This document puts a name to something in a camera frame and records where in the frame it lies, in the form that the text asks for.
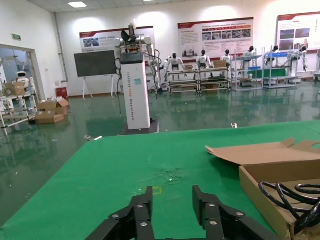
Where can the small white round-head robot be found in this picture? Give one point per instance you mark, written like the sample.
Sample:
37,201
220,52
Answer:
20,75

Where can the closed cardboard box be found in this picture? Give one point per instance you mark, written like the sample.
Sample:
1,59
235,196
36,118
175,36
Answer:
46,107

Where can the metal pipe workbench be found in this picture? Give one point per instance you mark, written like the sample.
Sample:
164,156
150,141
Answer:
215,70
182,72

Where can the green exit sign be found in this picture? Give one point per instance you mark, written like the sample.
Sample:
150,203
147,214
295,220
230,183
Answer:
16,37

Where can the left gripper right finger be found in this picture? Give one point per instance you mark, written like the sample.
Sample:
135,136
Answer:
215,220

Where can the white pipe rack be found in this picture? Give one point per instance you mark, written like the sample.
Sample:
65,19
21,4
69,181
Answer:
25,110

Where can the open brown cardboard box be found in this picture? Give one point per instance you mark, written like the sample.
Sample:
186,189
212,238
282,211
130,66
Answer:
262,155

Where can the cardboard box with open flaps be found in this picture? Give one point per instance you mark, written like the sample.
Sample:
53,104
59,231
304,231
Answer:
62,107

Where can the grey metal shelf rack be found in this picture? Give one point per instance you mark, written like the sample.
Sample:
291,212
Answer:
280,86
246,57

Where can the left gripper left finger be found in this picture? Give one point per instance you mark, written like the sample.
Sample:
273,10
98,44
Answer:
140,220

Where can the flat cardboard box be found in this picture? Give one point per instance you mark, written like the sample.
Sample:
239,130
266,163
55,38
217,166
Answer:
48,118

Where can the dark display screen on stand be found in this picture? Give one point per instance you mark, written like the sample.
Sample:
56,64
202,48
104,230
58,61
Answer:
95,62

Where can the ceiling light panel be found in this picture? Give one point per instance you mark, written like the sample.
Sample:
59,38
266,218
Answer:
77,4

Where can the red floor cabinet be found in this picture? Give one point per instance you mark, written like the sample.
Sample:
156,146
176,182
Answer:
61,93

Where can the red-white wall poster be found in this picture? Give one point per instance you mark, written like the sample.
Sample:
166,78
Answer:
192,37
300,27
100,38

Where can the white humanoid robot black head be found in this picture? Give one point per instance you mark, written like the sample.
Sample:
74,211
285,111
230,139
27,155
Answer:
227,58
203,60
273,53
301,53
248,53
174,62

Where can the cardboard box with roll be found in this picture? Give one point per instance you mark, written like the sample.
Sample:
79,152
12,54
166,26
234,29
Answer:
17,89

